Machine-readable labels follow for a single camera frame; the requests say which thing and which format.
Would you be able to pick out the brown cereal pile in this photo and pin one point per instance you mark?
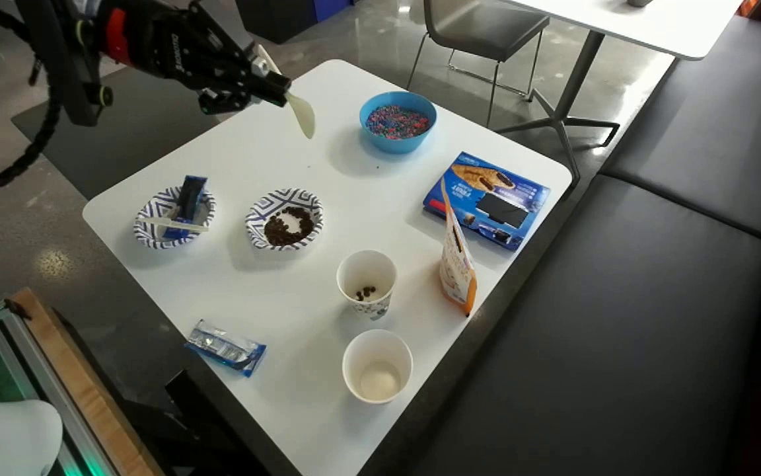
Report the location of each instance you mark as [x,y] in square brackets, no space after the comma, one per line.
[289,230]

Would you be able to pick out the black metal-frame chair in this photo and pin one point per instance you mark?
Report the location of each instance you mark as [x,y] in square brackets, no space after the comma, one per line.
[478,22]

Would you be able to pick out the blue cookie box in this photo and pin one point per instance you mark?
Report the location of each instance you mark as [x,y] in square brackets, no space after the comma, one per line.
[487,202]

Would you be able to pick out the white cap black logo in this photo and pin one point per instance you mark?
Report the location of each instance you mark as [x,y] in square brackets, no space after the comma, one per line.
[11,440]

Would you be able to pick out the white side table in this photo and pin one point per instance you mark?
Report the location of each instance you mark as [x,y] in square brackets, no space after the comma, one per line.
[663,28]

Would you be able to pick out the dark floor mat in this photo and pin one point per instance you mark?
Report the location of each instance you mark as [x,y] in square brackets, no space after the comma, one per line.
[134,132]

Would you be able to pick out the patterned paper bowl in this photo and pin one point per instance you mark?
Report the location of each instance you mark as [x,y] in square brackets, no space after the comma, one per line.
[258,239]

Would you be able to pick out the multicoloured candy pieces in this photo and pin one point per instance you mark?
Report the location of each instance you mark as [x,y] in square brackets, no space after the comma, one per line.
[398,120]

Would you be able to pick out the dark storage box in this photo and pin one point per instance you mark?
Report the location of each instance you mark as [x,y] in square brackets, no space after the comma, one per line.
[277,17]

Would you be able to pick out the dark blue wrapper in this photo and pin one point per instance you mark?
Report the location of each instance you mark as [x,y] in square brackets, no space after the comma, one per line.
[192,199]

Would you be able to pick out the silver blue foil packet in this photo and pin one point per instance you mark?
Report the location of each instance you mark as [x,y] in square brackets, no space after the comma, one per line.
[225,346]

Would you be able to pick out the printed white paper cup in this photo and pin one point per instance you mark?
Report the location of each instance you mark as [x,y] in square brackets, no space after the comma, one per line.
[380,370]
[365,308]

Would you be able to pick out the small brown cereal cluster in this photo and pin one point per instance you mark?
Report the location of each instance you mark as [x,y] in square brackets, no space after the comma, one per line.
[364,295]

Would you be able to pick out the orange snack pouch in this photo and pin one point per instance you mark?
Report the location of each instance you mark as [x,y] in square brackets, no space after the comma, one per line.
[455,264]

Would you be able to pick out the cream plastic spoon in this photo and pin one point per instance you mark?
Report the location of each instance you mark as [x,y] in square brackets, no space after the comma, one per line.
[302,117]

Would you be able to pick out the blue plastic bowl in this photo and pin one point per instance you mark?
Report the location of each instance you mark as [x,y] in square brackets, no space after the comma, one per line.
[398,145]

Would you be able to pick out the black bench seat cushion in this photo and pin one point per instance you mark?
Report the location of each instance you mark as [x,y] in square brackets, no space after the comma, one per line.
[619,352]
[715,132]

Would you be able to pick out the wooden board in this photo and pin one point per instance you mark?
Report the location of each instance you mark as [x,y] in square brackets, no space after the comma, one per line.
[92,387]

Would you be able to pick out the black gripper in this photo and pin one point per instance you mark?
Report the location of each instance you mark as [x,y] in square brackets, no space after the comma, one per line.
[178,43]

